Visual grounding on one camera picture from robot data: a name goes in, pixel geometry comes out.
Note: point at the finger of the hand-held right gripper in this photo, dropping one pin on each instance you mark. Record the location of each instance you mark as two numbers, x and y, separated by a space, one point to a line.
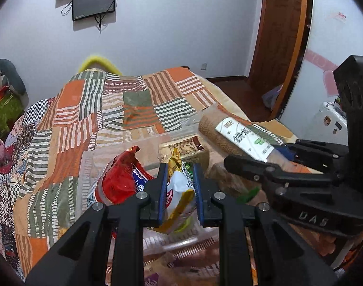
318 155
259 169

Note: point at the striped patchwork blanket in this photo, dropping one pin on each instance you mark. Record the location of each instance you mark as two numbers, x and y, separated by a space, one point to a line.
80 119

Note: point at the red label sticker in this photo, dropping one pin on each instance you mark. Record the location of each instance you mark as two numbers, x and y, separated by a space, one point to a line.
339 17

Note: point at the tall biscuit tube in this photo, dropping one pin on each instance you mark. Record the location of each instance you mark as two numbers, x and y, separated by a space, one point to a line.
217 128

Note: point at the green snack wrapper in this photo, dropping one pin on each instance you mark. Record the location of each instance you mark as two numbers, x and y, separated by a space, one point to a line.
248 195

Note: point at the small black monitor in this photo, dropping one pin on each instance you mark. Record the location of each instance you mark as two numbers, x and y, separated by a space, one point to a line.
93 3

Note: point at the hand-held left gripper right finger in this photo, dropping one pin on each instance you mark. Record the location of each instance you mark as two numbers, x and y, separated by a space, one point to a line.
198 196

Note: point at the checkered patchwork quilt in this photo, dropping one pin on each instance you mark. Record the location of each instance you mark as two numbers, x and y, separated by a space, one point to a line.
8 184

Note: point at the sandwich packet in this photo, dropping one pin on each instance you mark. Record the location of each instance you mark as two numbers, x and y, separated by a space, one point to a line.
184 149

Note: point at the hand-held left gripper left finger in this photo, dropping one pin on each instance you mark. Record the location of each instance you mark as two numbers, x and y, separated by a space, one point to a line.
162 196

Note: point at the clear plastic container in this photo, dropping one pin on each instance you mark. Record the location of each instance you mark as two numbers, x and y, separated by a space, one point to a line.
181 244

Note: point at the red snack packet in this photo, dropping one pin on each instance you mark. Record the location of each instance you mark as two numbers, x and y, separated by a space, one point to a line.
119 181

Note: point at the clear brown snack packet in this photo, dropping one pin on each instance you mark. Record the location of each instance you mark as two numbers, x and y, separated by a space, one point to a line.
229 181

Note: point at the wall outlet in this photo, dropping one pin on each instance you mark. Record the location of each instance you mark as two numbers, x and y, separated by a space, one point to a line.
203 65

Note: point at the yellow white snack packet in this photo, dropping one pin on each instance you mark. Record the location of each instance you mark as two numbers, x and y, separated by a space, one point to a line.
178 190

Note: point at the beige bed sheet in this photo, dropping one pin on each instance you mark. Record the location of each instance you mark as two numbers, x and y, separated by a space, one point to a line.
226 95

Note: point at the purple snack packet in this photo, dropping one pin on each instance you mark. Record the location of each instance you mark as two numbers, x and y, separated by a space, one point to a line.
153 280

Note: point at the pink heart decal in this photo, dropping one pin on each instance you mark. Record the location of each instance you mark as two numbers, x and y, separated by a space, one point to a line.
321 62

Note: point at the brown wooden door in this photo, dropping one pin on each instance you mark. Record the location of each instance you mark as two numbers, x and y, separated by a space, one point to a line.
279 29

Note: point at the orange box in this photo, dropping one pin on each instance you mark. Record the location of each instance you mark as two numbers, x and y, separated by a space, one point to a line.
0 95

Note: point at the person's right hand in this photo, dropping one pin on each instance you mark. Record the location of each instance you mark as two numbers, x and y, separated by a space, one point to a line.
327 245

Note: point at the purple bag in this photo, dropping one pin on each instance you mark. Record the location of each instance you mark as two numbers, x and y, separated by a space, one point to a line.
272 96

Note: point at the yellow cushion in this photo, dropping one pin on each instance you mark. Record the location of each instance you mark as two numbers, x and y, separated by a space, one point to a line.
98 62

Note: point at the white appliance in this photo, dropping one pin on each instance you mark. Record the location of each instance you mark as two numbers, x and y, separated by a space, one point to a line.
329 119

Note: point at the green bag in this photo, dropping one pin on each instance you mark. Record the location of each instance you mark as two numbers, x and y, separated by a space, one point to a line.
5 110

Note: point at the grey pillow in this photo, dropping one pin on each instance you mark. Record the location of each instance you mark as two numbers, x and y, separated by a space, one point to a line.
11 74

